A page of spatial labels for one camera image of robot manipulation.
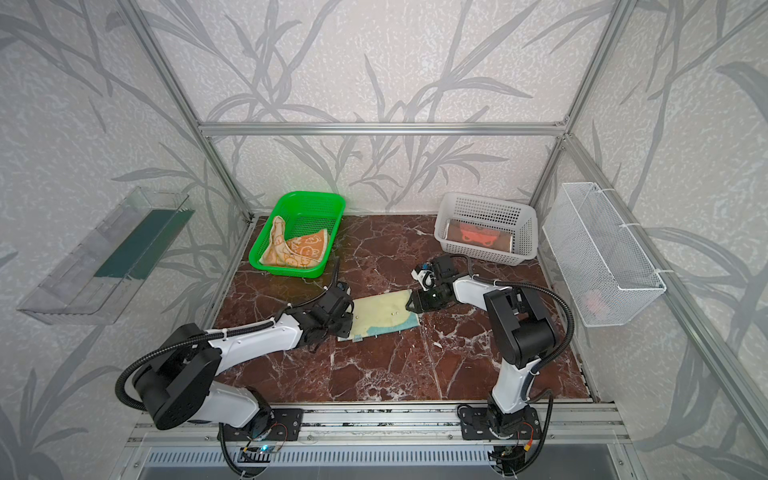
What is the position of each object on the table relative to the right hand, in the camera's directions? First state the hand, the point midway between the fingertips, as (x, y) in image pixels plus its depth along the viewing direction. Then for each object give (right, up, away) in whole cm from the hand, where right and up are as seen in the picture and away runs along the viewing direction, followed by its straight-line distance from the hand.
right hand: (413, 297), depth 95 cm
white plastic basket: (+41, +27, +17) cm, 52 cm away
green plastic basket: (-45, +21, +20) cm, 53 cm away
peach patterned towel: (-40, +14, +12) cm, 44 cm away
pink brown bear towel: (+24, +21, +17) cm, 36 cm away
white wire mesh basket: (+39, +11, -34) cm, 53 cm away
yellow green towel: (-10, -5, -4) cm, 12 cm away
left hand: (-19, -3, -5) cm, 20 cm away
